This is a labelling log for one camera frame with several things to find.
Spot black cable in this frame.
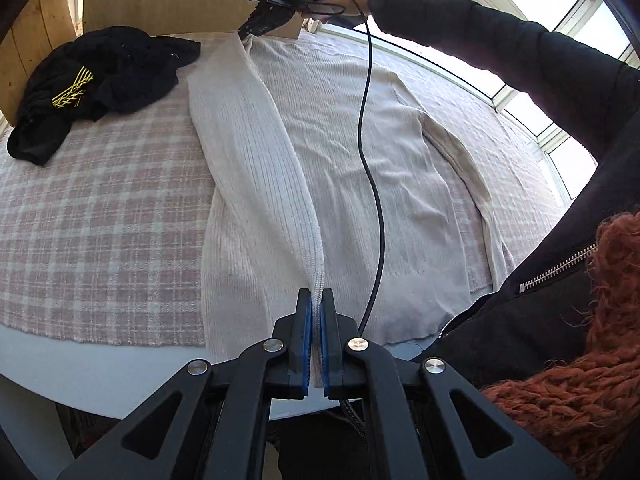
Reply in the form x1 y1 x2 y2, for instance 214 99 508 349
300 0 386 337

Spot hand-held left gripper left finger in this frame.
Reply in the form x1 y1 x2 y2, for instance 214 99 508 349
57 287 314 480

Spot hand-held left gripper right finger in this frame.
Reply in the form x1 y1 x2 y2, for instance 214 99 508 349
320 287 576 480

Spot person's right hand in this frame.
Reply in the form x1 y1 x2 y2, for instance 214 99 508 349
304 0 374 27

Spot orange knit scarf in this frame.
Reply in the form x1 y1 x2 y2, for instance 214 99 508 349
481 212 640 480

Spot person's right forearm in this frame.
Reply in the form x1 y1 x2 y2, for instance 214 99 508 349
367 0 640 171

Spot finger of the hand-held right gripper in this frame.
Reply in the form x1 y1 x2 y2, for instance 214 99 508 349
237 10 268 39
256 4 292 37

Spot pink plaid blanket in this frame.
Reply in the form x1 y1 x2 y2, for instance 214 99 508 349
0 30 571 350

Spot black clothes with yellow print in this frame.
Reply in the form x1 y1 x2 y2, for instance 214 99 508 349
6 26 202 167

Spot cream ribbed knit sweater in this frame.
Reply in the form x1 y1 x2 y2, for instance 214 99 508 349
187 30 518 391

